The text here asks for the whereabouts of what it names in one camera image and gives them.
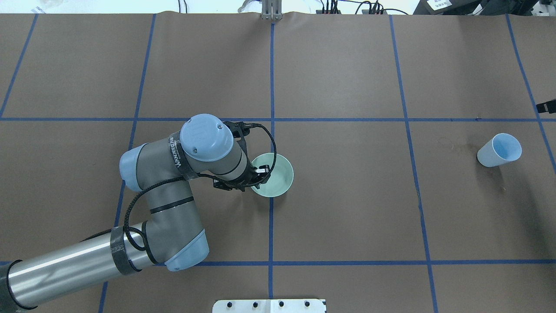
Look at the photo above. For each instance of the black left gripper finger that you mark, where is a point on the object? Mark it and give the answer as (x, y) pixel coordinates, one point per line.
(227, 186)
(262, 174)

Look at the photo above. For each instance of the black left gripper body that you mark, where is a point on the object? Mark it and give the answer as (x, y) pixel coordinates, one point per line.
(252, 174)

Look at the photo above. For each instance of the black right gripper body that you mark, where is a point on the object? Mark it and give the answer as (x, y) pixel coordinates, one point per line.
(542, 108)

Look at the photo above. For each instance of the mint green bowl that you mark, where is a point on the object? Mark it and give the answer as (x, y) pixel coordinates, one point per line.
(280, 181)

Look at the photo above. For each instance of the light blue plastic cup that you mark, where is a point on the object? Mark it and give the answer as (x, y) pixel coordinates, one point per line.
(501, 149)

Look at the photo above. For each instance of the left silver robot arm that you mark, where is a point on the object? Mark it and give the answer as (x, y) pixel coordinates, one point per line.
(161, 223)

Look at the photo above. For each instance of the brown paper table cover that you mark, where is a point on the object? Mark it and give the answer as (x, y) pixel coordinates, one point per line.
(381, 117)

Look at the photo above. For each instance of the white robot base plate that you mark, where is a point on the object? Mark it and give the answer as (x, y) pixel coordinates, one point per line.
(270, 306)

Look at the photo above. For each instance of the aluminium frame post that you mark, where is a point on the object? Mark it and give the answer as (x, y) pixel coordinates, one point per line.
(271, 10)

